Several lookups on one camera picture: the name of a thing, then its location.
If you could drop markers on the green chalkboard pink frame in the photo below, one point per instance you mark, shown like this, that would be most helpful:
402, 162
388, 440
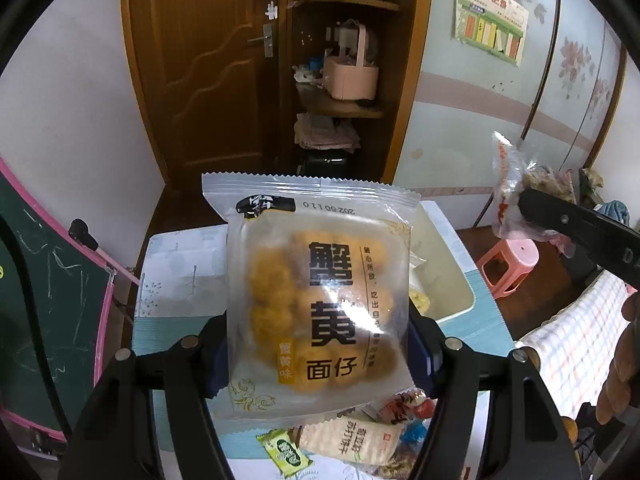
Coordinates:
50, 285

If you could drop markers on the checked white blanket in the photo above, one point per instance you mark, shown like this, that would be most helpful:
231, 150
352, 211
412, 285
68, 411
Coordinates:
575, 340

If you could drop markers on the black container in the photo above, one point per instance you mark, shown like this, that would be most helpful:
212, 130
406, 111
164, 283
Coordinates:
325, 165

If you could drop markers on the white plastic bin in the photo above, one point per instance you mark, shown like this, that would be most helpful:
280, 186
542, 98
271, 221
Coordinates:
445, 270

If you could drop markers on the brown wooden door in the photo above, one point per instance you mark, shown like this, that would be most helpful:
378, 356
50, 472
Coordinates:
200, 85

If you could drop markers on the blue cloth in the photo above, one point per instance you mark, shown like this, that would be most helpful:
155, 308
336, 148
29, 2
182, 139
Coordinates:
614, 211

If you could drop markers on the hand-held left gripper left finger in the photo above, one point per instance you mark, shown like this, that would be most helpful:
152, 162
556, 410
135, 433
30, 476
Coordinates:
216, 370

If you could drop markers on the red fruit print packet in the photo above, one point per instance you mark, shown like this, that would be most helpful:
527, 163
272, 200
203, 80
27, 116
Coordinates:
400, 407

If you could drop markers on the floral sliding wardrobe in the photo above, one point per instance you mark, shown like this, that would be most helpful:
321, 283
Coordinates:
475, 110

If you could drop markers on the white door latch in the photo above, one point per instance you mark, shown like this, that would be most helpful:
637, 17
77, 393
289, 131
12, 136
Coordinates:
270, 11

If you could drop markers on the folded pink cloth pile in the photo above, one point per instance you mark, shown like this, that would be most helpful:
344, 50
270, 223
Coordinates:
325, 132

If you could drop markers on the wooden corner shelf unit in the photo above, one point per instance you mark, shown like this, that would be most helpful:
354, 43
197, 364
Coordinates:
345, 105

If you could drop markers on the clear mixed nut packet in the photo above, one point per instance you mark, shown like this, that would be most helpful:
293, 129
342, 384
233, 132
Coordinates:
395, 470

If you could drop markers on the white crumpled tissue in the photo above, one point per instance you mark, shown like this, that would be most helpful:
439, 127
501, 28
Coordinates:
306, 74

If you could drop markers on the pink plastic stool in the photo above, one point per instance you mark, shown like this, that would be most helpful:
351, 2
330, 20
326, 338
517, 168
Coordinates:
515, 252

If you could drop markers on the green snack packet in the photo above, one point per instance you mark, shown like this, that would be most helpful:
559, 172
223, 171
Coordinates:
285, 455

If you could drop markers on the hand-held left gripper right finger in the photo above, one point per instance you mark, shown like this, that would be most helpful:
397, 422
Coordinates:
422, 360

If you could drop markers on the beige cracker packet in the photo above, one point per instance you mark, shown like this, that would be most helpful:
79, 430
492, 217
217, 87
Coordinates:
350, 437

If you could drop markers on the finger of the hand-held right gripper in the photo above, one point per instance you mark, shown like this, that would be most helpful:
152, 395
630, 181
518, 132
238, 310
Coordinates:
575, 227

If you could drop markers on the small printed table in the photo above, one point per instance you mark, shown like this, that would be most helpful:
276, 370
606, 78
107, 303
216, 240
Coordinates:
165, 320

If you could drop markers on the yellow noodle snack packet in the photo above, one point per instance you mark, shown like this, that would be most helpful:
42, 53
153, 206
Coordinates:
300, 285

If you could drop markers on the black chalkboard clamp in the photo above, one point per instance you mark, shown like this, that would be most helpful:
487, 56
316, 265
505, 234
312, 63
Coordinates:
82, 232

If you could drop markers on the pale cake snack packet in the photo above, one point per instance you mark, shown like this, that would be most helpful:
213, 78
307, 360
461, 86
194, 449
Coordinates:
421, 300

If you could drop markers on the blue white snack packet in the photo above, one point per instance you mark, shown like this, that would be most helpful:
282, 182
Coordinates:
414, 432

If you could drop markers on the wall poster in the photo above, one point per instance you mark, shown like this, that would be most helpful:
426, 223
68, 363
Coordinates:
490, 20

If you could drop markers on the clear red print snack packet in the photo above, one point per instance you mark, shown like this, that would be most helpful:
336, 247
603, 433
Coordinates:
505, 195

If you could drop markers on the person's right hand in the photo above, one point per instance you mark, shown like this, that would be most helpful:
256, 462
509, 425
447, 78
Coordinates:
627, 360

